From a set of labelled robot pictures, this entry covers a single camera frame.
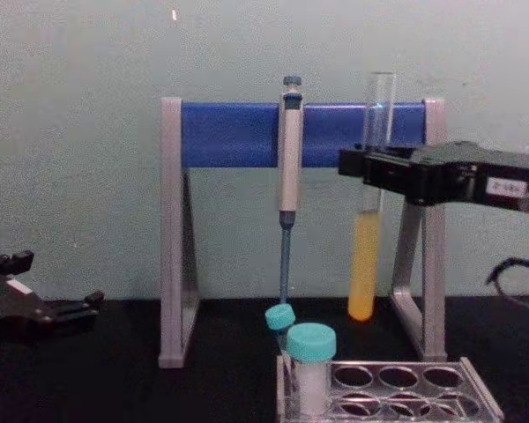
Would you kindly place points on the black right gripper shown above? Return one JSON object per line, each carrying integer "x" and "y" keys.
{"x": 454, "y": 174}

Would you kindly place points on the large tube with teal cap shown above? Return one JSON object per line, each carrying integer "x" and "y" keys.
{"x": 312, "y": 352}

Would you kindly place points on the black table cloth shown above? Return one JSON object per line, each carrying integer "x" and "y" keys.
{"x": 114, "y": 388}

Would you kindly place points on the small tube with teal cap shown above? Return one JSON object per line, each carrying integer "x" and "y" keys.
{"x": 278, "y": 318}

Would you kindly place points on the glass test tube yellow liquid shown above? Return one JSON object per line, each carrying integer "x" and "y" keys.
{"x": 364, "y": 264}

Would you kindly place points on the clear plastic tube rack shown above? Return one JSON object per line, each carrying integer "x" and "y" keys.
{"x": 401, "y": 388}

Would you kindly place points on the grey and blue pipette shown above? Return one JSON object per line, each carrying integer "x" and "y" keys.
{"x": 289, "y": 154}

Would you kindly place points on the grey stand with blue bar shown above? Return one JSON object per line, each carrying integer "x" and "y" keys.
{"x": 242, "y": 134}

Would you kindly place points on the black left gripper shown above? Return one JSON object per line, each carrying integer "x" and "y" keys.
{"x": 9, "y": 313}

